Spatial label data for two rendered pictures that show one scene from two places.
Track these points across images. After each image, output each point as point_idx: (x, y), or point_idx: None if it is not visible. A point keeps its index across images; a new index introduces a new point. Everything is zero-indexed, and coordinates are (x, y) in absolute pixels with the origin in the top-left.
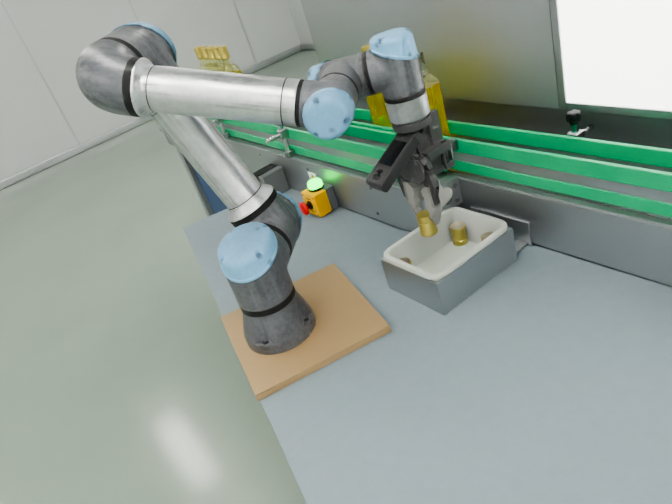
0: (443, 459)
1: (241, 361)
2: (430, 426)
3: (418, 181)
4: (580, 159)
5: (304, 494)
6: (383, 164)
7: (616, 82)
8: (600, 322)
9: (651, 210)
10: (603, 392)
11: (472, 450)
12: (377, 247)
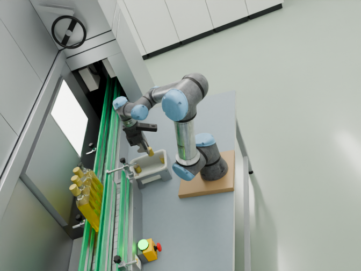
0: (202, 124)
1: (233, 162)
2: (199, 131)
3: (144, 135)
4: (109, 137)
5: (233, 125)
6: (149, 125)
7: (78, 138)
8: (147, 142)
9: (116, 134)
10: (166, 128)
11: (196, 125)
12: (157, 204)
